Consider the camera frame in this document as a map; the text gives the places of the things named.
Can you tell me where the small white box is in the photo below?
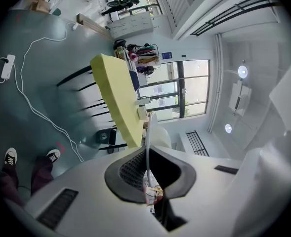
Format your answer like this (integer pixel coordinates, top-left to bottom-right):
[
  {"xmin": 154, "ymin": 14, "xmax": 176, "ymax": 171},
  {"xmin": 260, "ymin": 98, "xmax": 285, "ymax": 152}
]
[{"xmin": 134, "ymin": 97, "xmax": 151, "ymax": 106}]

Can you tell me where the person's leg in dark trousers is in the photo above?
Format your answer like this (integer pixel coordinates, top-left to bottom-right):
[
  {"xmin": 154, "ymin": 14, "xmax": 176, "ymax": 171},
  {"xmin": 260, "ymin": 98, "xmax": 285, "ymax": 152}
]
[
  {"xmin": 0, "ymin": 162, "xmax": 25, "ymax": 207},
  {"xmin": 30, "ymin": 156, "xmax": 55, "ymax": 197}
]

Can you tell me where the yellow table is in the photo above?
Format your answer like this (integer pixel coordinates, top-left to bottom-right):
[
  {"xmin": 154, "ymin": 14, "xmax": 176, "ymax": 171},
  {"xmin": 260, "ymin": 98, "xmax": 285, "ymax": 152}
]
[{"xmin": 56, "ymin": 53, "xmax": 146, "ymax": 155}]

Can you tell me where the black framed window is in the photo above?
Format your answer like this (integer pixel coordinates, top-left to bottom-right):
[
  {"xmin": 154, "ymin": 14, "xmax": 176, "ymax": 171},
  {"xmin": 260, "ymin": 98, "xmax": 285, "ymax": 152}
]
[{"xmin": 135, "ymin": 59, "xmax": 211, "ymax": 122}]

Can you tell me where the cardboard box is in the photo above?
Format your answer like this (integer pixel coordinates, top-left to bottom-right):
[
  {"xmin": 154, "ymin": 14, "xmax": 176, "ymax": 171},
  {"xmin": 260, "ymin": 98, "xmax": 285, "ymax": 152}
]
[{"xmin": 29, "ymin": 0, "xmax": 52, "ymax": 14}]

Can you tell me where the white ceiling air conditioner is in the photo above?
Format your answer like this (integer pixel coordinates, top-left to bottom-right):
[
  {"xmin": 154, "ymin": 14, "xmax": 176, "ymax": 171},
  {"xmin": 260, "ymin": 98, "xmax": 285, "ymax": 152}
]
[{"xmin": 228, "ymin": 79, "xmax": 252, "ymax": 117}]

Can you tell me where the black and white sneaker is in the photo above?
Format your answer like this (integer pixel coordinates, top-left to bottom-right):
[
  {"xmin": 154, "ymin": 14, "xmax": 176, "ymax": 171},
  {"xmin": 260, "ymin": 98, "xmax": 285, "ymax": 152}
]
[
  {"xmin": 3, "ymin": 147, "xmax": 18, "ymax": 165},
  {"xmin": 45, "ymin": 149, "xmax": 61, "ymax": 163}
]

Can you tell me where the rack of colourful items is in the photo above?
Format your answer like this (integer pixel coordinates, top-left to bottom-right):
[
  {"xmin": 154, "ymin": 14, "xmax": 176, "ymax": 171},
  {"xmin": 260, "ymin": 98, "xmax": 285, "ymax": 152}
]
[{"xmin": 127, "ymin": 43, "xmax": 161, "ymax": 66}]

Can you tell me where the white power cable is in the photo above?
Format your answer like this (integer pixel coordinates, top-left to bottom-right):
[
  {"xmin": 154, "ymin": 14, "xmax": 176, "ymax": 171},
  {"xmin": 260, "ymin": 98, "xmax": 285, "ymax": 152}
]
[{"xmin": 0, "ymin": 22, "xmax": 85, "ymax": 162}]

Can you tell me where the short black railing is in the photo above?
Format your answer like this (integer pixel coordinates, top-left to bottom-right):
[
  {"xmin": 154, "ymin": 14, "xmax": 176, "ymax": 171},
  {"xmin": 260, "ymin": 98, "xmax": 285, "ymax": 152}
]
[{"xmin": 185, "ymin": 130, "xmax": 210, "ymax": 157}]

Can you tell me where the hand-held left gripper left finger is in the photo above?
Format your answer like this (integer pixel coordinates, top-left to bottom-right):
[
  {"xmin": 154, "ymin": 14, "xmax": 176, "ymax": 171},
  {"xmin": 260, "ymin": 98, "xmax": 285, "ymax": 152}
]
[{"xmin": 24, "ymin": 146, "xmax": 172, "ymax": 237}]

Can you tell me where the flat white box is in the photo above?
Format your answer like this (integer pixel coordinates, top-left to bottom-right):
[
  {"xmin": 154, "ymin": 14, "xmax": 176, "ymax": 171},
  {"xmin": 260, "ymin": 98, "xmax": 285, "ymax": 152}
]
[{"xmin": 137, "ymin": 106, "xmax": 148, "ymax": 120}]

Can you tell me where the long black railing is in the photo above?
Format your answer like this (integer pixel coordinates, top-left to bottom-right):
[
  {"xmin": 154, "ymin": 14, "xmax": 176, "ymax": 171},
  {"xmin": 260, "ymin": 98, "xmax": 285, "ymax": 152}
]
[{"xmin": 190, "ymin": 0, "xmax": 283, "ymax": 37}]

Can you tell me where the red floor tape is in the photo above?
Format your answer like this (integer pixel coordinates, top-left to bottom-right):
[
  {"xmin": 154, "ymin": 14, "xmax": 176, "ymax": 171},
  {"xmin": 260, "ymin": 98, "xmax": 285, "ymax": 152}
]
[{"xmin": 56, "ymin": 141, "xmax": 66, "ymax": 155}]

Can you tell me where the black bin with white logo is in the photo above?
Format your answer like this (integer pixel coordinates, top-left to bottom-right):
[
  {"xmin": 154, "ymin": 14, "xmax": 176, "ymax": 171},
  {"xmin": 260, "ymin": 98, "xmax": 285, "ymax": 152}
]
[{"xmin": 95, "ymin": 128, "xmax": 118, "ymax": 147}]

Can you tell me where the white whiteboard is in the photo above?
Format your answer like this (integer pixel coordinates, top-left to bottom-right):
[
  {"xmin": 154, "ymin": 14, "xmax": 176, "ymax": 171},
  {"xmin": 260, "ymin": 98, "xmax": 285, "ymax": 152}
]
[{"xmin": 107, "ymin": 11, "xmax": 154, "ymax": 40}]

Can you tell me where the white power strip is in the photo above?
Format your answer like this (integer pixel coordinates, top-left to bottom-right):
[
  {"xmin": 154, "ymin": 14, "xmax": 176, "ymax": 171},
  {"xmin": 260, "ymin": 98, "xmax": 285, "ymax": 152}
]
[{"xmin": 0, "ymin": 54, "xmax": 16, "ymax": 80}]

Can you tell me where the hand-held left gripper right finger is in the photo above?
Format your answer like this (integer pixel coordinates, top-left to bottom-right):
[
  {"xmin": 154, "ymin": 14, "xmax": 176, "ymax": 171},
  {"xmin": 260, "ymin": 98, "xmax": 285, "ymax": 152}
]
[{"xmin": 150, "ymin": 132, "xmax": 291, "ymax": 237}]

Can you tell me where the dark blue chair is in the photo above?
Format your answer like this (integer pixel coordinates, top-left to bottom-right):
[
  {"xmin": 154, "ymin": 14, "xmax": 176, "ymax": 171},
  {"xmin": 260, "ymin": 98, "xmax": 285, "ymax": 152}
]
[{"xmin": 128, "ymin": 70, "xmax": 140, "ymax": 91}]

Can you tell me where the white wall pipe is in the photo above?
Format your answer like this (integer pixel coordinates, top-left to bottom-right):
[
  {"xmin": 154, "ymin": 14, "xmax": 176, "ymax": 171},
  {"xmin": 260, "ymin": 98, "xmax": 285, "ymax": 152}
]
[{"xmin": 208, "ymin": 33, "xmax": 223, "ymax": 133}]

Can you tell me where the wooden plank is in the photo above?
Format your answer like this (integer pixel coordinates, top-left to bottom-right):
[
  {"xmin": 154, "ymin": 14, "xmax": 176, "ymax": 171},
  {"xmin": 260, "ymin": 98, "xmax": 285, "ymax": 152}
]
[{"xmin": 76, "ymin": 13, "xmax": 114, "ymax": 42}]

